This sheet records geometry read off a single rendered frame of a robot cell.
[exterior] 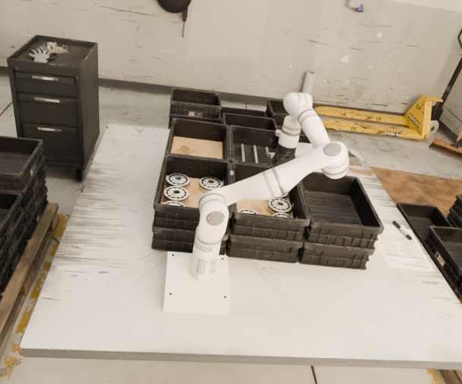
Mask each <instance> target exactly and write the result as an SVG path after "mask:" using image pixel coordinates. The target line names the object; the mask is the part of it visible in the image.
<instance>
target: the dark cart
mask: <svg viewBox="0 0 462 384"><path fill-rule="evenodd" d="M55 41H56V42H57V43H58V44H60V43H61V44H64V45H66V46H67V47H68V49H67V50H66V51H68V53H57V54H56V55H54V56H55V57H56V58H55V59H51V60H49V61H47V62H35V61H34V60H35V58H33V57H31V56H29V53H32V54H33V55H34V52H29V50H36V48H37V47H39V45H41V46H42V44H43V43H45V44H47V43H48V42H53V43H55ZM7 64H8V74H9V80H10V86H11V96H12V103H13V108H14V119H15V125H16V131H17V137H20V138H28V139H41V140H43V146H42V148H41V149H43V151H42V155H43V156H44V157H45V162H44V163H43V165H45V167H52V168H69V169H76V174H77V181H81V179H82V175H83V173H82V170H85V169H86V166H87V164H88V161H89V159H90V157H91V154H92V152H93V151H94V147H95V144H96V142H97V139H98V137H99V135H100V118H99V81H98V43H96V42H90V41H84V40H73V39H66V38H60V37H49V36H43V35H35V36H34V37H32V38H31V39H30V40H28V41H27V42H26V43H25V44H24V45H23V46H21V47H20V48H19V49H18V50H16V51H15V52H14V53H12V54H11V55H10V56H9V57H8V58H7Z"/></svg>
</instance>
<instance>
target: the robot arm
mask: <svg viewBox="0 0 462 384"><path fill-rule="evenodd" d="M312 103H313V101H312V97H311V96H310V95H309V94H308V93H288V94H287V95H286V96H285V97H284V101H283V104H284V108H285V110H286V111H287V112H288V113H289V114H290V115H289V116H287V117H286V118H285V119H284V123H283V126H282V130H276V134H275V135H276V136H278V137H279V141H278V145H277V149H276V151H275V152H273V153H270V152H268V155H267V164H268V167H269V168H270V169H269V170H266V171H264V172H261V173H259V174H257V175H254V176H253V177H250V178H247V179H244V180H242V181H239V182H237V183H234V184H230V185H227V186H224V187H220V188H217V189H214V190H210V191H208V192H206V193H204V194H203V195H202V196H201V197H200V198H199V202H198V204H199V213H200V220H199V225H198V226H197V228H196V235H195V241H194V246H193V255H192V260H191V265H190V273H191V275H192V276H193V277H194V278H195V279H196V281H206V280H214V276H215V270H216V266H217V262H218V255H219V251H220V247H221V240H222V236H223V235H224V234H225V230H226V227H227V223H228V206H229V205H231V204H233V203H236V202H238V201H242V200H270V199H272V198H275V197H278V196H280V195H282V194H285V193H287V192H289V191H290V190H291V189H292V188H293V187H294V186H295V185H296V184H297V183H298V182H299V181H300V180H302V179H303V178H304V177H305V176H306V175H308V174H310V173H311V172H313V171H316V170H318V169H320V168H321V170H322V172H323V173H324V174H325V175H326V176H327V177H328V178H334V179H337V178H341V177H343V176H344V175H345V174H346V173H347V171H348V170H349V155H348V150H347V148H346V145H345V144H344V143H342V142H337V141H335V142H331V141H330V139H329V136H328V135H327V132H326V130H325V128H324V125H323V123H322V121H321V119H320V118H319V117H318V115H317V113H316V112H315V110H314V109H313V108H312ZM301 128H302V129H303V131H304V133H305V134H306V136H307V138H308V139H309V141H310V142H311V145H312V146H313V147H314V149H313V150H311V151H310V152H308V153H306V154H304V155H302V156H296V155H295V152H296V149H297V145H298V140H299V134H300V131H301ZM273 156H275V157H276V159H275V161H274V162H273V163H272V164H271V158H272V157H273ZM279 164H282V165H279ZM278 165H279V166H278ZM276 166H277V167H276Z"/></svg>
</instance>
